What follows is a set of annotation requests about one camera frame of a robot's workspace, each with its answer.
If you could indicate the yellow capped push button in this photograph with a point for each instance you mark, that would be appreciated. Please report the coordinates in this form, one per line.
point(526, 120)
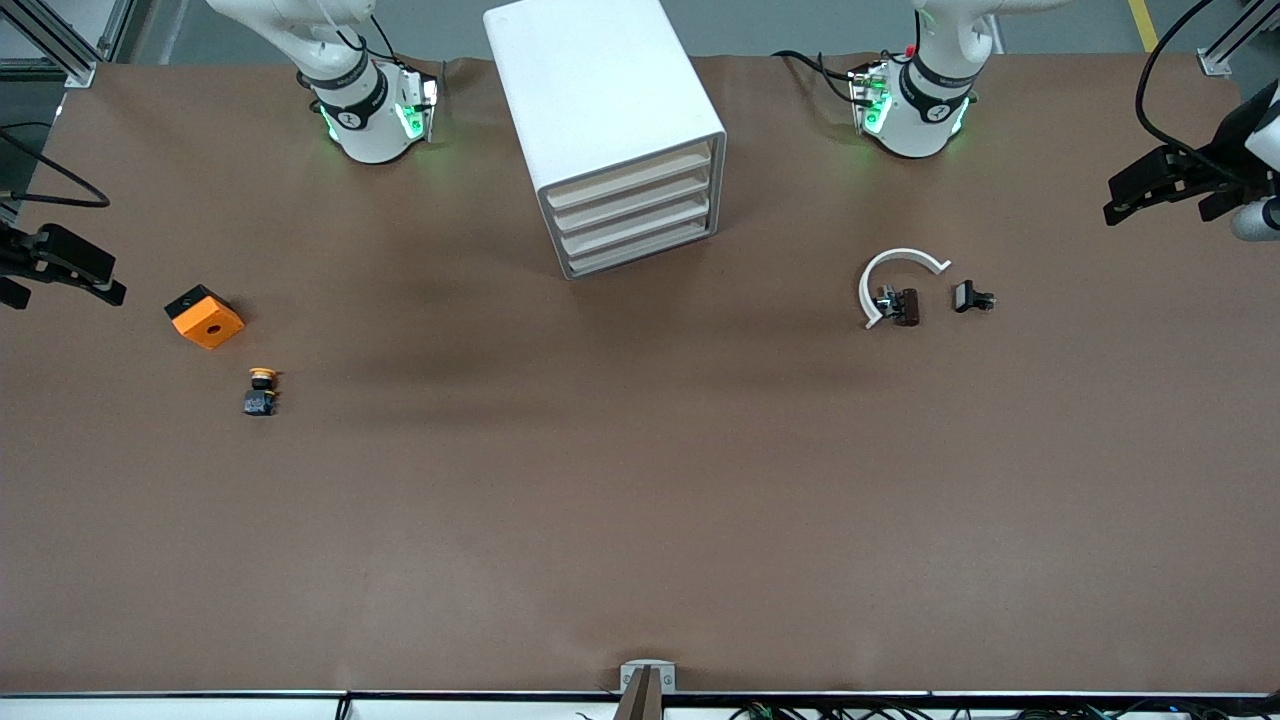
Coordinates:
point(260, 400)

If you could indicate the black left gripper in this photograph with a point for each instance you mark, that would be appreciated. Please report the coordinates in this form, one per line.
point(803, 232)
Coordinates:
point(1219, 161)

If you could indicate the white curved plastic bracket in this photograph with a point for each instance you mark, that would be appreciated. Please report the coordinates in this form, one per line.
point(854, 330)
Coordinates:
point(905, 253)

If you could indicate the white connector box green light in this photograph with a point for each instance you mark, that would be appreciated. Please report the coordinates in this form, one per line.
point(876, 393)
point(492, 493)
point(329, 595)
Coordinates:
point(872, 105)
point(415, 118)

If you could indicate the grey metal mounting bracket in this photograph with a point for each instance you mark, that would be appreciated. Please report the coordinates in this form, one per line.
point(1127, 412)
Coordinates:
point(648, 666)

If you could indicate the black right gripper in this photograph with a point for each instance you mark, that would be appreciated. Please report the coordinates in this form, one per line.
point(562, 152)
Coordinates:
point(14, 250)

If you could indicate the orange box with hole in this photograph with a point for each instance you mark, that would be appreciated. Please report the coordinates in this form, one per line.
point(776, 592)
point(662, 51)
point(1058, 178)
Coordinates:
point(210, 325)

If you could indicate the white table frame rail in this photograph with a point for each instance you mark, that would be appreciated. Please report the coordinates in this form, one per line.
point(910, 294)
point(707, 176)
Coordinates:
point(150, 710)

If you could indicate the small black clip component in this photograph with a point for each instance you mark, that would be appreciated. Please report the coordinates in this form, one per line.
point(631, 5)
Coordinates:
point(966, 296)

